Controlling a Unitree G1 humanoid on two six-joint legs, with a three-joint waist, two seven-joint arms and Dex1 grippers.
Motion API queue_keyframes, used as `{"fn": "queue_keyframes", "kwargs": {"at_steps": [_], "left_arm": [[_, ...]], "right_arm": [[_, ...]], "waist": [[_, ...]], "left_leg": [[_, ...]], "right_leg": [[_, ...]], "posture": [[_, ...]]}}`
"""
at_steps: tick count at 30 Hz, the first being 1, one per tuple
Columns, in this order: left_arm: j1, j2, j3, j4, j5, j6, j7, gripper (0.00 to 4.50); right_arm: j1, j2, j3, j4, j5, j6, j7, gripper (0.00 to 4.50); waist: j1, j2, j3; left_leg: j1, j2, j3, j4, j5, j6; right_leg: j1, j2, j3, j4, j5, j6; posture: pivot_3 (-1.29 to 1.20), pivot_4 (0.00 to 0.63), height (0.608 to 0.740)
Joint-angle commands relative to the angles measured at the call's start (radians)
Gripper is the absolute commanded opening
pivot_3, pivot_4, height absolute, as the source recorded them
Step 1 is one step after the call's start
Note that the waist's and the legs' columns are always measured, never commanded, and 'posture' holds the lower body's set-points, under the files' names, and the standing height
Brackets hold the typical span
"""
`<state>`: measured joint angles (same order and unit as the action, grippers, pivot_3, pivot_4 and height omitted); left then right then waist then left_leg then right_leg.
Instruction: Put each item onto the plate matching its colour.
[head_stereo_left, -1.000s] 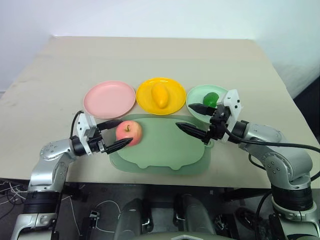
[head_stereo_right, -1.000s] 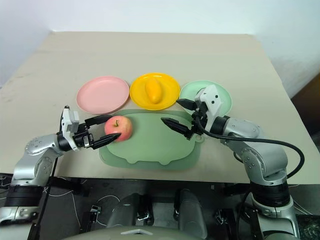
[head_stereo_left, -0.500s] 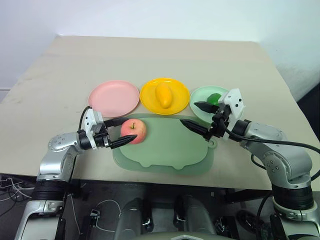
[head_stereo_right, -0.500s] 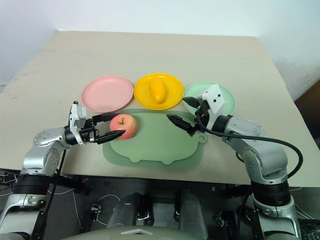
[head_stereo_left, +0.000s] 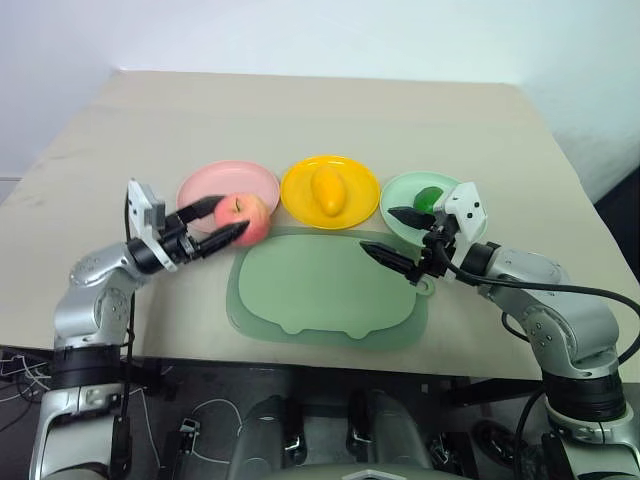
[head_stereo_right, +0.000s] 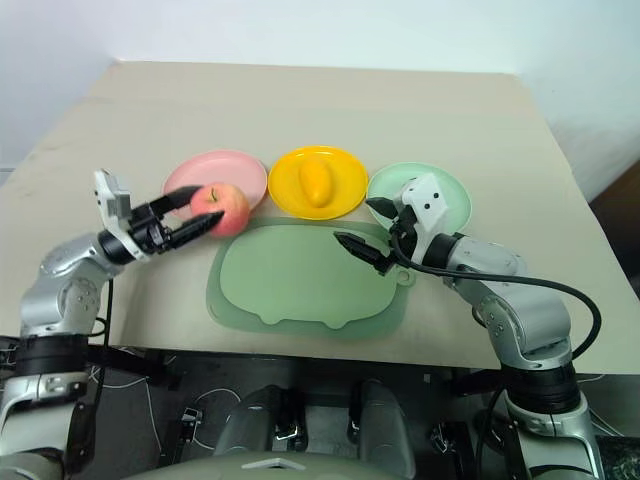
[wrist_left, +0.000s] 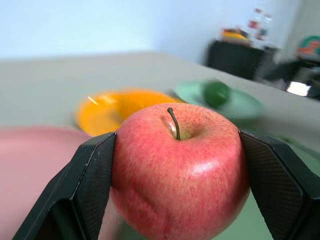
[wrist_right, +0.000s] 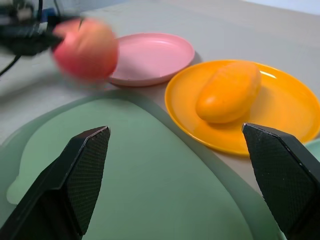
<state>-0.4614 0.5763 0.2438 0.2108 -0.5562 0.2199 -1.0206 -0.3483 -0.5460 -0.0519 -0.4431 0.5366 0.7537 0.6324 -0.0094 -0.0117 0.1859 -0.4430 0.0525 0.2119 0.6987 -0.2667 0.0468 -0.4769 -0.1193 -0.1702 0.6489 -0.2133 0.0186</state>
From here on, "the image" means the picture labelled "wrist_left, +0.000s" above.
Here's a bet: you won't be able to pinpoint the green and orange round object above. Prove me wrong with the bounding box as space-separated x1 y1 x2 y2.
296 35 320 62

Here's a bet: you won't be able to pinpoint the dark green round fruit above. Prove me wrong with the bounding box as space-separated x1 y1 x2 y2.
202 80 231 110

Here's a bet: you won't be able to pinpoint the clear bottles with red labels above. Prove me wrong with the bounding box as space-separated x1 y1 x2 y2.
247 7 273 43

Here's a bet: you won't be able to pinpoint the orange plate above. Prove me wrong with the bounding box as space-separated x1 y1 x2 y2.
74 87 187 137

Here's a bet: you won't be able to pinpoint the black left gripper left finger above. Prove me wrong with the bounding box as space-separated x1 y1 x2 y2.
11 131 118 240

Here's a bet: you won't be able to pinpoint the green plate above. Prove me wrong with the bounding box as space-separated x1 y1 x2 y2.
172 79 266 120

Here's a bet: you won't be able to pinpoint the pink plate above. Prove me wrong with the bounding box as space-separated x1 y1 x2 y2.
0 125 126 240

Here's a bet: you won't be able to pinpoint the yellow bowl with items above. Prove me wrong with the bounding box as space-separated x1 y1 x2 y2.
219 26 251 43

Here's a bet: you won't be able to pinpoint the black cabinet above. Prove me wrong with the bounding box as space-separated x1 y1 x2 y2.
207 39 267 80

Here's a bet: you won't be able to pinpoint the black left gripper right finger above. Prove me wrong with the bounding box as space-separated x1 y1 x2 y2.
238 129 320 240

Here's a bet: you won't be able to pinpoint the red apple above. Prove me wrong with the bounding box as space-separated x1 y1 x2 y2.
109 102 252 240

